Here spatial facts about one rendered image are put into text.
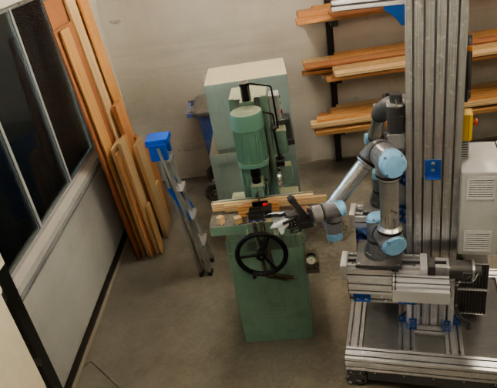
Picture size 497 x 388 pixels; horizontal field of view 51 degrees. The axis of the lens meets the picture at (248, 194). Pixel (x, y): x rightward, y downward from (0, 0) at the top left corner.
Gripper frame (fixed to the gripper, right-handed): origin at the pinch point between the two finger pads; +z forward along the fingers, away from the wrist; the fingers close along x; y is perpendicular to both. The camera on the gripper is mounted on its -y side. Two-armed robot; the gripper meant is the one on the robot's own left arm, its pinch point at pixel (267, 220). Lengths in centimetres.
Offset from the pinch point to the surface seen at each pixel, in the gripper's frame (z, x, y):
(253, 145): -8, 59, -18
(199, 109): 10, 254, -6
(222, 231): 18, 63, 28
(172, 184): 43, 145, 21
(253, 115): -10, 57, -35
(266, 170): -14, 77, 3
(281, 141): -27, 81, -11
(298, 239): -23, 54, 40
